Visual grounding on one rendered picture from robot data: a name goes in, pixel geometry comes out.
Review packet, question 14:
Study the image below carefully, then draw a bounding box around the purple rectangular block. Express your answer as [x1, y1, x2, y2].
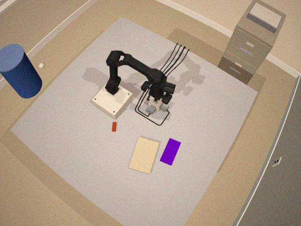
[160, 139, 181, 165]

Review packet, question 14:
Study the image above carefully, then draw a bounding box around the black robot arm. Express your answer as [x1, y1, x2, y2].
[105, 50, 176, 95]

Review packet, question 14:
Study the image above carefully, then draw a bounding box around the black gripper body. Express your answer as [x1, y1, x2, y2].
[141, 81, 172, 105]

